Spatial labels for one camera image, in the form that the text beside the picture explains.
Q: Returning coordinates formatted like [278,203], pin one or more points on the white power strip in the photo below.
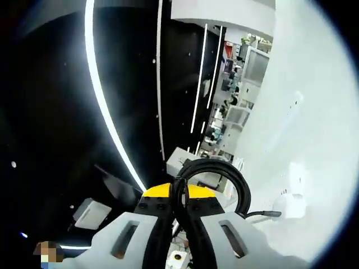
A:
[269,196]

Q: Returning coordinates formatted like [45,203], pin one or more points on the long ceiling light strip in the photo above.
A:
[103,106]

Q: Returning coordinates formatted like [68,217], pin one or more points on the white desk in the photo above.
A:
[308,70]

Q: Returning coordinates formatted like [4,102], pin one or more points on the white worn device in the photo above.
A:
[177,257]

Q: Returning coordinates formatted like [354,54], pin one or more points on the grey box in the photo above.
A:
[178,161]

